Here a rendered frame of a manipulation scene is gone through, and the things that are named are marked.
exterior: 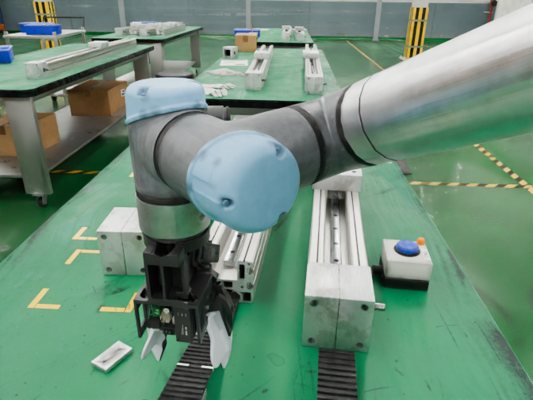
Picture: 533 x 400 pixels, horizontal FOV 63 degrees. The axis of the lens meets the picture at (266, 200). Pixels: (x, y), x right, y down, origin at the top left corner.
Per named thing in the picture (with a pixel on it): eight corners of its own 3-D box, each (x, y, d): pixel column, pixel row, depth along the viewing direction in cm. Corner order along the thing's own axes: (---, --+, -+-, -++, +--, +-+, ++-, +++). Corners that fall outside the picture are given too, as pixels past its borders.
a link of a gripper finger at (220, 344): (213, 396, 53) (183, 338, 49) (224, 359, 58) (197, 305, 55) (237, 393, 52) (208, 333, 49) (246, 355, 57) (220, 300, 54)
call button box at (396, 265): (427, 291, 80) (434, 262, 77) (373, 286, 81) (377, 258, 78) (419, 267, 87) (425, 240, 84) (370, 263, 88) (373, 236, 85)
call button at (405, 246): (419, 259, 79) (421, 250, 79) (396, 258, 80) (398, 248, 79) (415, 248, 83) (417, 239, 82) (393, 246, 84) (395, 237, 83)
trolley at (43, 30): (70, 117, 492) (52, 21, 449) (20, 117, 490) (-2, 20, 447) (98, 98, 585) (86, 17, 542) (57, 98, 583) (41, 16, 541)
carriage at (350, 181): (359, 203, 100) (362, 175, 97) (311, 200, 101) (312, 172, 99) (355, 177, 115) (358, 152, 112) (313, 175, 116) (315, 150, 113)
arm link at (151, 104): (144, 95, 35) (107, 79, 41) (157, 217, 40) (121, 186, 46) (226, 85, 40) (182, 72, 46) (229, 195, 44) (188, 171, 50)
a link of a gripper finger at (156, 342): (124, 379, 53) (140, 326, 49) (142, 344, 59) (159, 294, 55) (147, 388, 54) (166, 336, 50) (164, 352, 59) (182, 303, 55)
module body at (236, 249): (253, 303, 76) (253, 261, 73) (197, 298, 77) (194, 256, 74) (290, 154, 148) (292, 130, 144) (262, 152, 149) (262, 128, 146)
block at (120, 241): (162, 276, 83) (158, 232, 79) (103, 275, 83) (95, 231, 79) (174, 248, 92) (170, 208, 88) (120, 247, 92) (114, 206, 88)
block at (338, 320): (384, 354, 66) (393, 303, 62) (301, 345, 67) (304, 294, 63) (378, 315, 74) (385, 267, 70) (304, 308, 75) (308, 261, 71)
